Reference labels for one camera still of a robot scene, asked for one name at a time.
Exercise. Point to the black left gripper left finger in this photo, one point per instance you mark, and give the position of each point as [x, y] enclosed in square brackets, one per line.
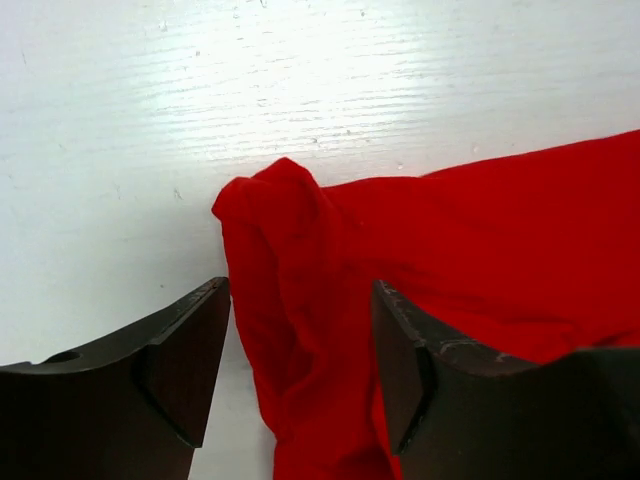
[133, 404]

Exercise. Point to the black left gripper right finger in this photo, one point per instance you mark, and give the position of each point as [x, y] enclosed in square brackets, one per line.
[458, 409]

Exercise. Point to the red t-shirt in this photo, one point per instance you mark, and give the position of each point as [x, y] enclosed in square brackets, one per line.
[534, 254]

